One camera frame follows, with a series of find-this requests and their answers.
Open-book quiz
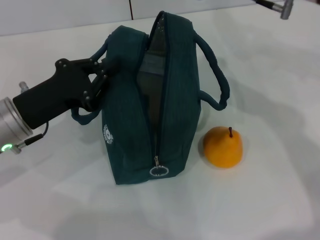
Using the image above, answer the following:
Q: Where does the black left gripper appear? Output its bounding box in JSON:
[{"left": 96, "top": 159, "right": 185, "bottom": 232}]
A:
[{"left": 12, "top": 57, "right": 118, "bottom": 130}]

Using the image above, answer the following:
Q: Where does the dark teal fabric bag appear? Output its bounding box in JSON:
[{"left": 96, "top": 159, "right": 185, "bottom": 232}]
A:
[{"left": 71, "top": 10, "right": 230, "bottom": 186}]

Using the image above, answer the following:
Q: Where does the orange pear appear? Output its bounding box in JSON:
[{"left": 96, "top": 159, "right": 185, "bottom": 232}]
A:
[{"left": 202, "top": 126, "right": 243, "bottom": 169}]

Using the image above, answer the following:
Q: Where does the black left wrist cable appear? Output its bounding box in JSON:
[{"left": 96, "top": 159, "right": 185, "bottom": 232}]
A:
[{"left": 23, "top": 121, "right": 50, "bottom": 147}]

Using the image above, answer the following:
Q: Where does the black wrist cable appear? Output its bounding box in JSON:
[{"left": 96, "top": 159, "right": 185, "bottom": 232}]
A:
[
  {"left": 254, "top": 0, "right": 273, "bottom": 10},
  {"left": 23, "top": 121, "right": 50, "bottom": 147}
]

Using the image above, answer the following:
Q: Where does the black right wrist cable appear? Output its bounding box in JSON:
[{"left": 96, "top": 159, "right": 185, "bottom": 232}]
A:
[{"left": 254, "top": 0, "right": 273, "bottom": 10}]

